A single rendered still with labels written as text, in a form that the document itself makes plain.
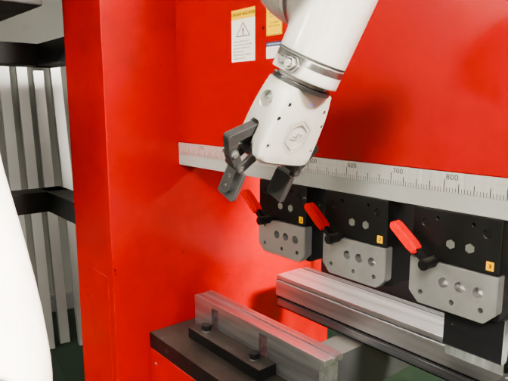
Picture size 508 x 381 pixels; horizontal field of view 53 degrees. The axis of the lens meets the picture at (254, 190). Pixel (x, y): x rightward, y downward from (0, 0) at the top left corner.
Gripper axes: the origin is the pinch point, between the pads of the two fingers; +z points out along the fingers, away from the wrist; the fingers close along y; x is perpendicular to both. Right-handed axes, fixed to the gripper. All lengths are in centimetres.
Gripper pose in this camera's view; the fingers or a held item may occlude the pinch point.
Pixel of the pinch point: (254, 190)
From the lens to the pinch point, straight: 67.4
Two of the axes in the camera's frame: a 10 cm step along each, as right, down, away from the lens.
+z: -3.8, 8.6, 3.4
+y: 6.9, 0.2, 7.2
